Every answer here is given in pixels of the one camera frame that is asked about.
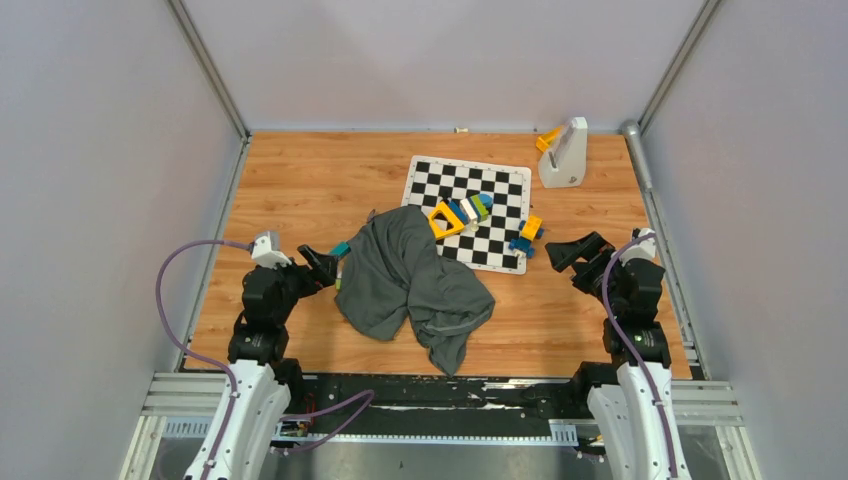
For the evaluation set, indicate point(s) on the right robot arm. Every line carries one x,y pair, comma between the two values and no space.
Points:
629,397

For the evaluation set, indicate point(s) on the orange clip behind stand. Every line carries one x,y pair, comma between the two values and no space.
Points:
544,141

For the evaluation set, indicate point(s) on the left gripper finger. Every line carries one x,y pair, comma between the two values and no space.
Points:
325,277
319,262

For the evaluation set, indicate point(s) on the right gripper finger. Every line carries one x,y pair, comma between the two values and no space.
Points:
565,254
592,237

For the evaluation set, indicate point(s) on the white wedge stand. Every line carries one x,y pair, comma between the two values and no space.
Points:
564,164

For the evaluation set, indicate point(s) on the colourful stacked block tower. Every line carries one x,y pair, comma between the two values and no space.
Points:
473,209

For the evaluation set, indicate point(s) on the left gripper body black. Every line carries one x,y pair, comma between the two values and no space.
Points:
299,282

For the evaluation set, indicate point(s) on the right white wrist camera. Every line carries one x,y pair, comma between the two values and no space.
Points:
643,245

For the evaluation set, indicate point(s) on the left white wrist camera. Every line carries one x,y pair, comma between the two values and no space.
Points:
266,251

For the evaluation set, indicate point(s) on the aluminium frame rail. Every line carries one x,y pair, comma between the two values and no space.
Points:
179,406

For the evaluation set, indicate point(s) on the black white checkerboard mat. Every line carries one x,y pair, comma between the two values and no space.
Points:
432,180

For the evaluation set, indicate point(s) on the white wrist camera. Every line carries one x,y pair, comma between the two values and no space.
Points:
266,251
643,245

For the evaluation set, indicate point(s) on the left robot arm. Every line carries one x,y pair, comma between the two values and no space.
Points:
260,381

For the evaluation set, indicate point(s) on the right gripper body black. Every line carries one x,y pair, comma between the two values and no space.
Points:
590,277

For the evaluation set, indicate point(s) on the yellow triangle block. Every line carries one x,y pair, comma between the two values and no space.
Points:
444,222

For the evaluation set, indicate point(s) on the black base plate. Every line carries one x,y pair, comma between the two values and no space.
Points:
439,406

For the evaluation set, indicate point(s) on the teal rectangular block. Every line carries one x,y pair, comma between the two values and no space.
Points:
340,250

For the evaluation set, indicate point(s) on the grey t-shirt garment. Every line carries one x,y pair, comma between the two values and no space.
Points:
394,275

